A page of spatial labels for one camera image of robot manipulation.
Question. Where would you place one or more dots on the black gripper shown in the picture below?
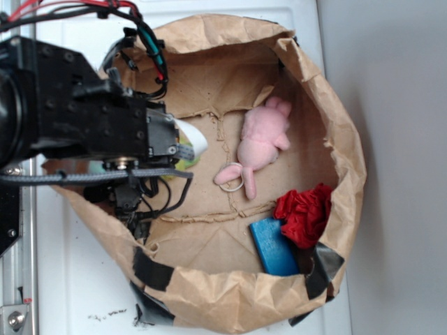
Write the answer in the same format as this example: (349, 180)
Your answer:
(145, 195)

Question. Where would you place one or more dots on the green plush turtle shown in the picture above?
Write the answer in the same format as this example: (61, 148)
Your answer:
(187, 153)

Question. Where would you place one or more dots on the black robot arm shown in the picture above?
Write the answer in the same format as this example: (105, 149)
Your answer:
(54, 104)

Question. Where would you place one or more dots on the pink plush bunny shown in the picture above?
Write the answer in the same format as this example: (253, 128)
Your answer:
(263, 135)

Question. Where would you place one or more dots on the brown paper bag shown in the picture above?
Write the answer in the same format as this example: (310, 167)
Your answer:
(199, 267)

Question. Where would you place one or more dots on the red crumpled paper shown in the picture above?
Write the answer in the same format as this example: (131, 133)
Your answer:
(304, 214)

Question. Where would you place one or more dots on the blue wooden block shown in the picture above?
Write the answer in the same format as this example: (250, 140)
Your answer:
(273, 248)

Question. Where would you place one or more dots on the black metal bracket plate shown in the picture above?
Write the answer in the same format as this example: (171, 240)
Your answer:
(10, 216)

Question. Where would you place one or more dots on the aluminium frame rail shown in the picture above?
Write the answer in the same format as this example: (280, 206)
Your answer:
(19, 271)

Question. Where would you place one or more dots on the silver corner bracket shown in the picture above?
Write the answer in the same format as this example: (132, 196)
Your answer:
(13, 319)

